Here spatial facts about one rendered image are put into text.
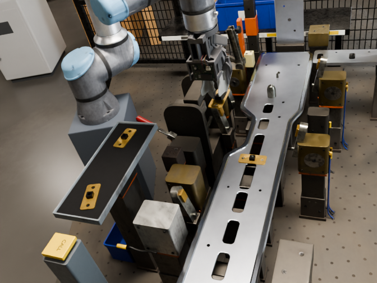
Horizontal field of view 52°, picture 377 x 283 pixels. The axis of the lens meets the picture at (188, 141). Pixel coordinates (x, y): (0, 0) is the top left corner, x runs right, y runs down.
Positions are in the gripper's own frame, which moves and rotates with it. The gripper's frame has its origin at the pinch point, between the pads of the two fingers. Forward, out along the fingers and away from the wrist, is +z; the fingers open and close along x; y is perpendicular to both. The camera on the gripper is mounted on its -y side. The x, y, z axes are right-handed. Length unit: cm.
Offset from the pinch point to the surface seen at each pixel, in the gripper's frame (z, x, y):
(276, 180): 27.9, 14.3, 2.9
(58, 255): 11, -24, 49
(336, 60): 28, 24, -64
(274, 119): 27.6, 7.7, -24.2
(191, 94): 8.7, -14.1, -10.9
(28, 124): 127, -242, -113
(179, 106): 8.6, -15.4, -4.3
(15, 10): 52, -275, -189
